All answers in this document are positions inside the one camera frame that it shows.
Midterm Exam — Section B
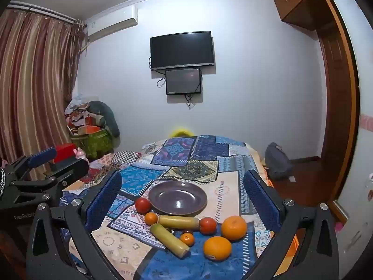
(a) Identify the blue patchwork blanket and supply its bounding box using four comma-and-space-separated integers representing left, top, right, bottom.
60, 135, 298, 280

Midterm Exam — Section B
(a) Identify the orange box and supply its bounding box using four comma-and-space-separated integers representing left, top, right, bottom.
77, 125, 102, 136

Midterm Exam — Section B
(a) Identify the checkered patchwork sheet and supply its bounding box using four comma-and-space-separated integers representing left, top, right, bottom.
87, 150, 143, 187

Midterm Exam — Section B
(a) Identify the grey backpack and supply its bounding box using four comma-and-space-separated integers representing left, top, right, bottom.
265, 142, 293, 181

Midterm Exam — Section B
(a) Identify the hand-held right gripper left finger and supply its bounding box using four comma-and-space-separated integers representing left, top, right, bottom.
26, 169, 123, 280

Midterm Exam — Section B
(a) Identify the orange bed sheet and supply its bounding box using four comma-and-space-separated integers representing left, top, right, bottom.
287, 227, 300, 257

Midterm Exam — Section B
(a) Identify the small tangerine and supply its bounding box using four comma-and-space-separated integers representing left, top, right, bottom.
180, 233, 195, 247

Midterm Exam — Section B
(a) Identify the black wall television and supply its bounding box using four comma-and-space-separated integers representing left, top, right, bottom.
150, 31, 216, 71

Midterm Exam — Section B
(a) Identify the red box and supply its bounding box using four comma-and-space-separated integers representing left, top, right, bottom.
54, 143, 77, 164

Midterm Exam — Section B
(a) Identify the yellow round object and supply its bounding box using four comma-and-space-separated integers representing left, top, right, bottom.
169, 127, 193, 137

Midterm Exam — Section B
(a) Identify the curtain rail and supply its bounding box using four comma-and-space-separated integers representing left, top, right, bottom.
6, 1, 77, 23

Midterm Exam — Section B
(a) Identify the large orange with sticker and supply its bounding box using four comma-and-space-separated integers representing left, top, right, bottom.
203, 236, 233, 261

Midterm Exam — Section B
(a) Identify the green patterned box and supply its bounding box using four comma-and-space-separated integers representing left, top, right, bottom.
71, 128, 114, 156

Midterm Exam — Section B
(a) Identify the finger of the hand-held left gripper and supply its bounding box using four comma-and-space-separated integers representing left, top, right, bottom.
4, 147, 57, 179
9, 158, 89, 202

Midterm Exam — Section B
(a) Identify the red tomato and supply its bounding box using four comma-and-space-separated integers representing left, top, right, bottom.
199, 217, 218, 235
135, 197, 152, 214

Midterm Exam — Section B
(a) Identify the wooden wardrobe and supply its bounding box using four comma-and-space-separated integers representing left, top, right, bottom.
272, 0, 360, 219

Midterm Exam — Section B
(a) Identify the striped brown curtain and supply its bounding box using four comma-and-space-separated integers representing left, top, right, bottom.
0, 6, 85, 181

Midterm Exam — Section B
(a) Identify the white air conditioner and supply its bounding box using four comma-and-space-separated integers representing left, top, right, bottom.
86, 4, 139, 43

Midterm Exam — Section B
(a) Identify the pile of papers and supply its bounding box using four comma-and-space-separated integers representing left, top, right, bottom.
65, 95, 100, 129

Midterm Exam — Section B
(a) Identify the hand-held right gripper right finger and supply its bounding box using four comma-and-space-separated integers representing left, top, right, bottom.
243, 169, 340, 280

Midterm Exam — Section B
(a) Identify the small black wall monitor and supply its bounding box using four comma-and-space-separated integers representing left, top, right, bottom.
166, 68, 202, 96

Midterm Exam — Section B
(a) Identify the purple round plate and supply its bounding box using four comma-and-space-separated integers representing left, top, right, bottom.
148, 180, 208, 217

